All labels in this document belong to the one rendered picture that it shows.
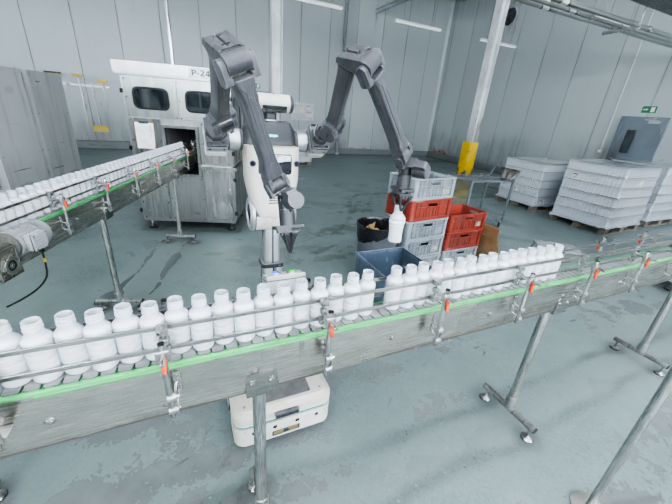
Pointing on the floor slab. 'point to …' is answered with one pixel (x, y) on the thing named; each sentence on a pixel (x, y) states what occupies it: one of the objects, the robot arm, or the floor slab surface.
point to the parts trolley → (485, 191)
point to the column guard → (467, 157)
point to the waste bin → (373, 240)
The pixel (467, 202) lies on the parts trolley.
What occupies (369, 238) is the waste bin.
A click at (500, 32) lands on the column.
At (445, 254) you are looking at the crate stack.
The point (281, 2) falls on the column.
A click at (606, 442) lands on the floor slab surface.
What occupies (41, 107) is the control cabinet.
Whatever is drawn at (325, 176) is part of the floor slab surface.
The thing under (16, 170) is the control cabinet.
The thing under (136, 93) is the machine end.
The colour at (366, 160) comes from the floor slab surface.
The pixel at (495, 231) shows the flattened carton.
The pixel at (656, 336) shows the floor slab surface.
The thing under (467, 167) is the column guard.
